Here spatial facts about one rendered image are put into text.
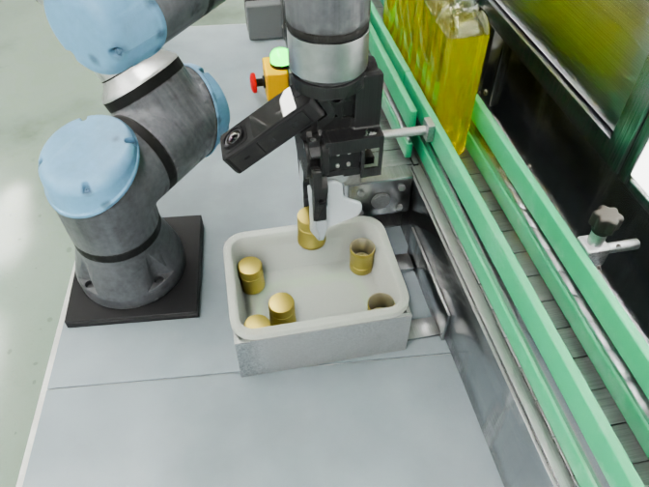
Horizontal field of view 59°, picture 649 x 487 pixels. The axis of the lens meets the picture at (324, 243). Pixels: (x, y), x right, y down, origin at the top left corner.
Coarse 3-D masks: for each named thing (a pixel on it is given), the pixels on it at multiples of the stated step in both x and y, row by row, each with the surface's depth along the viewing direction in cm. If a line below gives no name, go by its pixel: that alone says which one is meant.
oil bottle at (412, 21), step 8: (408, 0) 82; (416, 0) 78; (408, 8) 82; (416, 8) 79; (408, 16) 83; (416, 16) 79; (408, 24) 83; (416, 24) 80; (408, 32) 84; (416, 32) 81; (408, 40) 84; (416, 40) 82; (408, 48) 85; (416, 48) 82; (408, 56) 85; (408, 64) 86
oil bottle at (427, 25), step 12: (432, 0) 74; (444, 0) 72; (432, 12) 74; (420, 24) 79; (432, 24) 75; (420, 36) 79; (432, 36) 75; (420, 48) 80; (420, 60) 81; (420, 72) 82; (420, 84) 82
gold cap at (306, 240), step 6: (300, 210) 69; (306, 210) 69; (300, 216) 68; (306, 216) 68; (300, 222) 67; (306, 222) 67; (300, 228) 68; (306, 228) 67; (300, 234) 69; (306, 234) 68; (312, 234) 68; (300, 240) 70; (306, 240) 69; (312, 240) 69; (324, 240) 70; (306, 246) 70; (312, 246) 70; (318, 246) 70
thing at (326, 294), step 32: (352, 224) 80; (224, 256) 75; (256, 256) 80; (288, 256) 82; (320, 256) 83; (384, 256) 76; (288, 288) 81; (320, 288) 81; (352, 288) 81; (384, 288) 77; (320, 320) 68; (352, 320) 68
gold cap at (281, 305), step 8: (272, 296) 74; (280, 296) 74; (288, 296) 74; (272, 304) 73; (280, 304) 73; (288, 304) 73; (272, 312) 73; (280, 312) 72; (288, 312) 73; (272, 320) 74; (280, 320) 74; (288, 320) 74
